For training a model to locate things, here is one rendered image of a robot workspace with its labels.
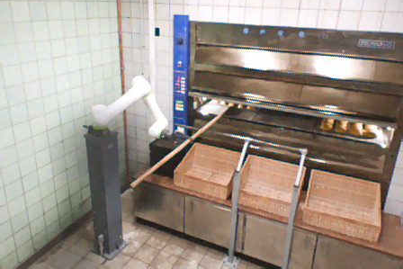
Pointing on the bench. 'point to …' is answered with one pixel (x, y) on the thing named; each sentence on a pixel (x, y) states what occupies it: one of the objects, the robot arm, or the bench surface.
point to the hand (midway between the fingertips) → (189, 139)
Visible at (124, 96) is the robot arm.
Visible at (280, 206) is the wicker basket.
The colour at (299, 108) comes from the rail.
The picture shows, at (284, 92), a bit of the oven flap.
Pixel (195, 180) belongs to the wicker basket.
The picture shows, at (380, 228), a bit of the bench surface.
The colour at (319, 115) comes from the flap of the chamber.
